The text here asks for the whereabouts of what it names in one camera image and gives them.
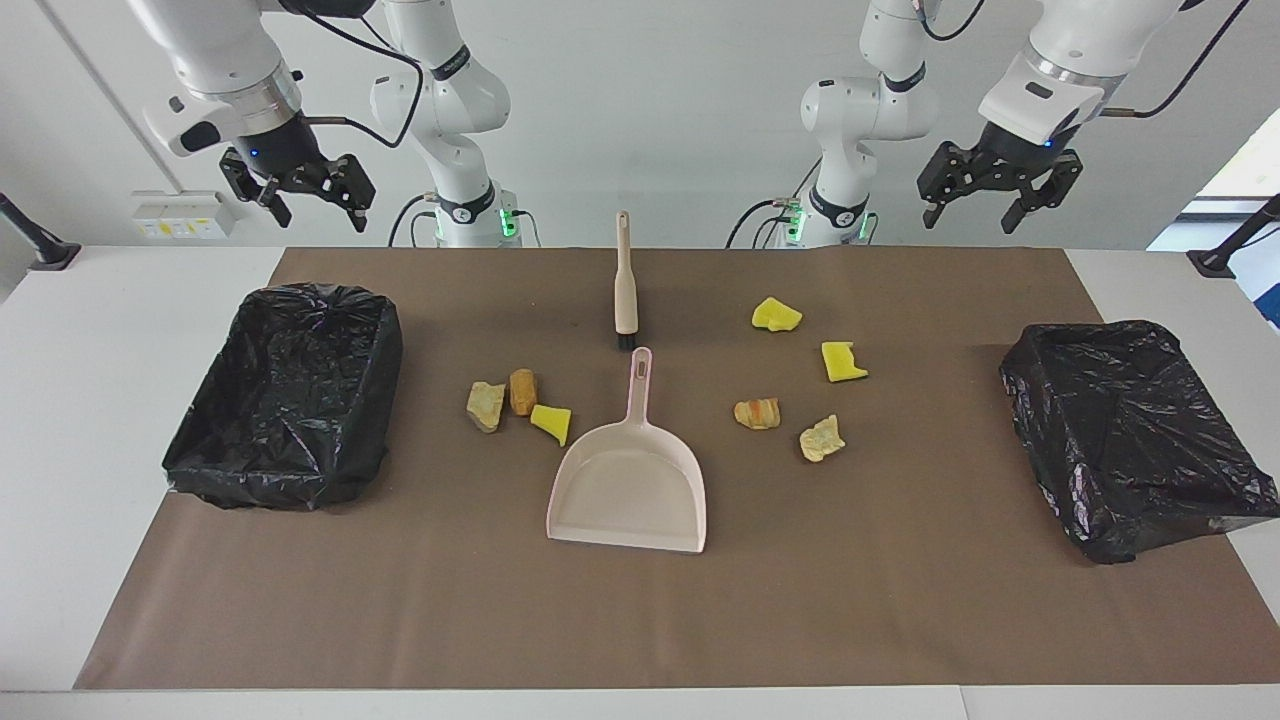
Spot grey-yellow sponge chunk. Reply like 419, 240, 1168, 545
466, 381, 507, 434

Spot pink plastic dustpan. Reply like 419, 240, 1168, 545
546, 347, 708, 554

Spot black right base cable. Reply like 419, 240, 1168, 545
388, 193, 441, 248

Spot beige brush black bristles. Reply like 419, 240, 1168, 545
613, 211, 641, 351

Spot bin with black bag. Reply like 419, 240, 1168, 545
999, 320, 1280, 565
162, 283, 404, 512

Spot yellow sponge wedge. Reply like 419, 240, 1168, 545
530, 404, 573, 447

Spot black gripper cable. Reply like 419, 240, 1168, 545
278, 0, 426, 151
1100, 0, 1251, 119

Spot grey wall conduit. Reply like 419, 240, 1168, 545
40, 0, 188, 194

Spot black base cable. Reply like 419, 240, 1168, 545
388, 193, 441, 248
727, 160, 823, 248

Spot black left base cable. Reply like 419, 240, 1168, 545
727, 160, 823, 248

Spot pale yellow piece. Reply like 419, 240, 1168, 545
799, 415, 846, 463

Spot bright window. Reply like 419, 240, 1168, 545
1148, 108, 1280, 331

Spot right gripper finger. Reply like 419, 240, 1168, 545
325, 153, 377, 233
220, 148, 293, 229

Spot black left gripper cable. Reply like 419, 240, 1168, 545
1100, 0, 1251, 119

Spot brown paper table mat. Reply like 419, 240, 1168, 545
73, 247, 1280, 691

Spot lumpy yellow sponge piece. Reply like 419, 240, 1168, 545
752, 297, 804, 333

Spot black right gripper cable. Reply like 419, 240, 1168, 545
278, 0, 426, 151

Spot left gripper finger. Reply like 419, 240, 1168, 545
918, 142, 976, 229
1002, 152, 1083, 236

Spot notched yellow sponge piece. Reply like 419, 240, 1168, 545
822, 342, 869, 383

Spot white wall socket box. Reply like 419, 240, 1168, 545
131, 190, 239, 241

